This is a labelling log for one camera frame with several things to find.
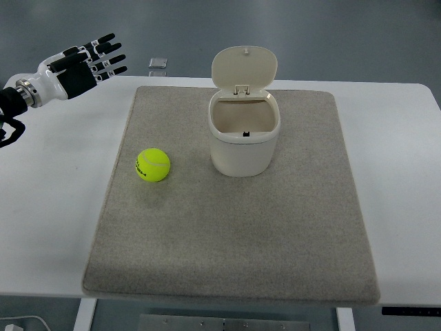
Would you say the cream plastic bin with lid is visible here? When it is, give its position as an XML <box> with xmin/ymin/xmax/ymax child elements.
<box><xmin>208</xmin><ymin>46</ymin><xmax>281</xmax><ymax>177</ymax></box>

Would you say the white table leg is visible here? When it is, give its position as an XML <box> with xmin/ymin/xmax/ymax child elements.
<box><xmin>73</xmin><ymin>299</ymin><xmax>97</xmax><ymax>331</ymax></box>
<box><xmin>336</xmin><ymin>308</ymin><xmax>356</xmax><ymax>331</ymax></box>

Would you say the white cable on floor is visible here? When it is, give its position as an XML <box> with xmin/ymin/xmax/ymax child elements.
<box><xmin>0</xmin><ymin>314</ymin><xmax>51</xmax><ymax>331</ymax></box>

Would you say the right white table leg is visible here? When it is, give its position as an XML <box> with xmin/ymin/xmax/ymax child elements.
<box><xmin>336</xmin><ymin>308</ymin><xmax>356</xmax><ymax>331</ymax></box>

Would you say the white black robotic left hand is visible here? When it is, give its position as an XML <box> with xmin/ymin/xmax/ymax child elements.
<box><xmin>14</xmin><ymin>33</ymin><xmax>127</xmax><ymax>108</ymax></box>

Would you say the black table control panel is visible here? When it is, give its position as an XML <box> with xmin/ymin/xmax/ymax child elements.
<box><xmin>382</xmin><ymin>307</ymin><xmax>441</xmax><ymax>317</ymax></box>

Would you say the yellow tennis ball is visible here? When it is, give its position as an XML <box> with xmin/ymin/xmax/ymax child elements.
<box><xmin>135</xmin><ymin>148</ymin><xmax>171</xmax><ymax>182</ymax></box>

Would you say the grey metal base plate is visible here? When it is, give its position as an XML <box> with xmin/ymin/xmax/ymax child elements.
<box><xmin>137</xmin><ymin>314</ymin><xmax>311</xmax><ymax>331</ymax></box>

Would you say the silver floor plate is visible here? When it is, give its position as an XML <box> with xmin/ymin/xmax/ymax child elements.
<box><xmin>148</xmin><ymin>57</ymin><xmax>167</xmax><ymax>69</ymax></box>

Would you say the beige felt mat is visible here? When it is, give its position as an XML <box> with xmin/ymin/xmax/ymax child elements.
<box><xmin>82</xmin><ymin>86</ymin><xmax>380</xmax><ymax>306</ymax></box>

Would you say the left white table leg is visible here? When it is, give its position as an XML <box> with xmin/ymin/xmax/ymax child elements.
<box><xmin>73</xmin><ymin>299</ymin><xmax>97</xmax><ymax>331</ymax></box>

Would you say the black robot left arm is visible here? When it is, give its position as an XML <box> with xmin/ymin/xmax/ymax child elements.
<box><xmin>1</xmin><ymin>87</ymin><xmax>28</xmax><ymax>148</ymax></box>

